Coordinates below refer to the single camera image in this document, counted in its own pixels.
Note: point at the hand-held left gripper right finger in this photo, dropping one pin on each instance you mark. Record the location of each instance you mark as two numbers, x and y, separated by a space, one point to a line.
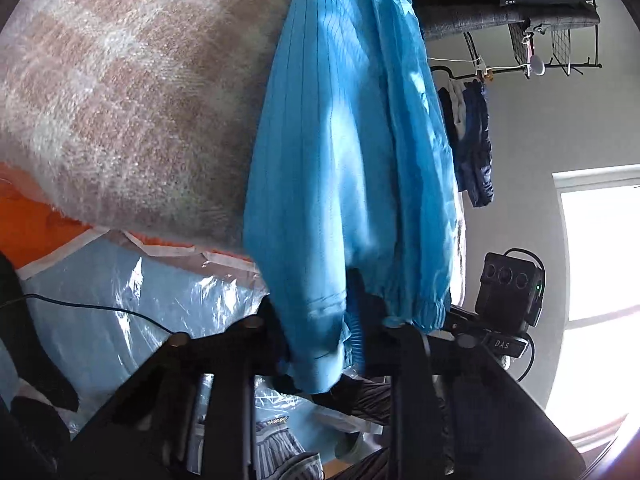
357 330

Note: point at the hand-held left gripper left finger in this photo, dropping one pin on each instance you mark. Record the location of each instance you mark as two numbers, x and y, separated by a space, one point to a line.
235 350

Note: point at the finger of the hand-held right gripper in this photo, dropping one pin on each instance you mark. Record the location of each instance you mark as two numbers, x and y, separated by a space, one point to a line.
462 319

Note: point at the blue jacket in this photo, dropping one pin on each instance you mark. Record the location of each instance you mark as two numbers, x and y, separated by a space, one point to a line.
325 160

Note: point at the folded navy clothes stack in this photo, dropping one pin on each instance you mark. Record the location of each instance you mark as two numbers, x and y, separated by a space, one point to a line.
475 150

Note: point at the black metal clothes rack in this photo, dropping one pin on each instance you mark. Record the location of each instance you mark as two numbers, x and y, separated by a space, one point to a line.
596 45

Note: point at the large white framed window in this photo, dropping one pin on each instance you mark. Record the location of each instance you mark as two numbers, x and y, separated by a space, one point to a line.
600 260

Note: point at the striped grey cloth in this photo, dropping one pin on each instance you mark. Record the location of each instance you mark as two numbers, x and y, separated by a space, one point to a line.
280 450

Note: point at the clear plastic bag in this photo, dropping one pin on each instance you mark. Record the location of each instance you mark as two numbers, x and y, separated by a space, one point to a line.
125 280

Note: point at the white clip lamp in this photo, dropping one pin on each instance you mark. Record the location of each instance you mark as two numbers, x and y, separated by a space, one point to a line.
538 67

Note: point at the orange mat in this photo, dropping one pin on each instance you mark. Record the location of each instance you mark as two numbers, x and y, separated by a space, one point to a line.
35 225

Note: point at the grey plaid coat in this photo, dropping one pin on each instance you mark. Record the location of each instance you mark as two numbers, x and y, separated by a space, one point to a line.
475 22

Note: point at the pink plaid blanket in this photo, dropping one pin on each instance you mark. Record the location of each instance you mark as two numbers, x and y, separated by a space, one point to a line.
125 85

